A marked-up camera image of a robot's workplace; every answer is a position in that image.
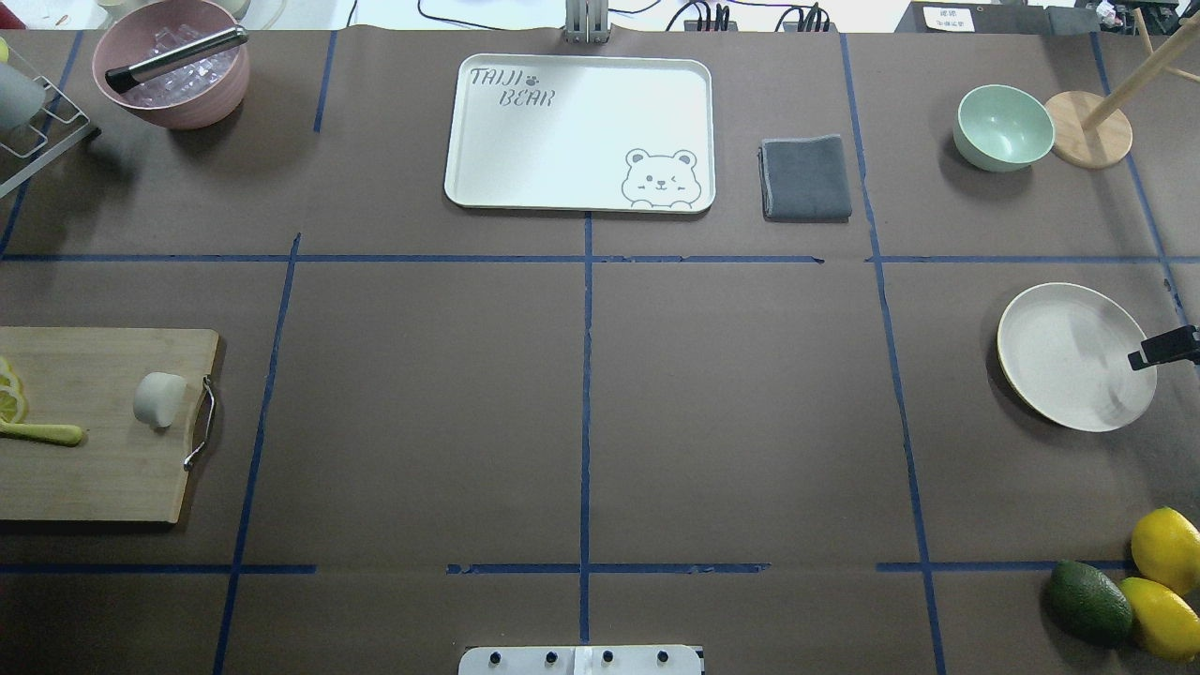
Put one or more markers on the wooden mug stand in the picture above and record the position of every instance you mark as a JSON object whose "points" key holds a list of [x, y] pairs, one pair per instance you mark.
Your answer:
{"points": [[1091, 131]]}

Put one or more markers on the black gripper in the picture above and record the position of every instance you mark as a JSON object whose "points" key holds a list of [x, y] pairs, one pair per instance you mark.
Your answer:
{"points": [[1168, 349]]}

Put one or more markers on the mint green bowl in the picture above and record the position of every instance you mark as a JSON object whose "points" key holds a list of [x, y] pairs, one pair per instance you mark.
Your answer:
{"points": [[1001, 129]]}

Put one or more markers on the white steamed bun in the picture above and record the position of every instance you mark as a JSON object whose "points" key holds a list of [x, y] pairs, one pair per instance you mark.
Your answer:
{"points": [[157, 398]]}

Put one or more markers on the bamboo cutting board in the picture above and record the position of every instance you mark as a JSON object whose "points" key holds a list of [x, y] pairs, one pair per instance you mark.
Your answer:
{"points": [[86, 376]]}

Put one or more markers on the cream round plate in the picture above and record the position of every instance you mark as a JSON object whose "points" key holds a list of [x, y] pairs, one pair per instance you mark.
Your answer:
{"points": [[1065, 348]]}

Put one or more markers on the yellow lemon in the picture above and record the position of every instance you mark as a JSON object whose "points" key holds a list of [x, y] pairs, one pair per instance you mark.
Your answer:
{"points": [[1164, 625], [1165, 548]]}

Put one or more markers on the grey blue cup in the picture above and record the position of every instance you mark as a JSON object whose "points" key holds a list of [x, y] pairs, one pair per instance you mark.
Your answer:
{"points": [[21, 98]]}

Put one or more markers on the cream bear tray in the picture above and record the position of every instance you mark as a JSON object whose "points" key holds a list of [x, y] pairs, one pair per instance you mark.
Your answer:
{"points": [[582, 133]]}

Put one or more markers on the grey folded cloth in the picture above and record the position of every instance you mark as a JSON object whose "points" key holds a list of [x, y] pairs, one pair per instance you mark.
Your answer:
{"points": [[804, 179]]}

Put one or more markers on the white robot base pillar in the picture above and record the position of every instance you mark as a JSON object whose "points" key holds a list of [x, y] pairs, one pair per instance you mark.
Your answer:
{"points": [[583, 659]]}

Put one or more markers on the pink bowl with ice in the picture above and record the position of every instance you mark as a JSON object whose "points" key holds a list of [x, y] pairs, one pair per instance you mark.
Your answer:
{"points": [[129, 40]]}

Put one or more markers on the lemon slices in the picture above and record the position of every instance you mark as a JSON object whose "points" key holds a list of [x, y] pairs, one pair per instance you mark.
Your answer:
{"points": [[13, 401]]}

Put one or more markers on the green avocado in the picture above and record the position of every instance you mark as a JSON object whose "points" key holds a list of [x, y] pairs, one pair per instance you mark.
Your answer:
{"points": [[1084, 602]]}

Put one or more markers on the acrylic cup rack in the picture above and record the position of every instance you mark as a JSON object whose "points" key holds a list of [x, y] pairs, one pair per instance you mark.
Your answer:
{"points": [[60, 126]]}

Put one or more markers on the metal tongs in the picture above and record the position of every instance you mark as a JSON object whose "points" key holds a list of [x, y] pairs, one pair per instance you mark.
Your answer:
{"points": [[182, 63]]}

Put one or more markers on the aluminium frame post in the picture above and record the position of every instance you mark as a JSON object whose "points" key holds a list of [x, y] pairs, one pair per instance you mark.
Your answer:
{"points": [[586, 22]]}

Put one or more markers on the black power strip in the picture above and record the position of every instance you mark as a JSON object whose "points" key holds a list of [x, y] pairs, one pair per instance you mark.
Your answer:
{"points": [[752, 17]]}

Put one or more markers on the yellow green knife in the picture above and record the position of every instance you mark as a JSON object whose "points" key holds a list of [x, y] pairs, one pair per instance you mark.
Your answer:
{"points": [[59, 434]]}

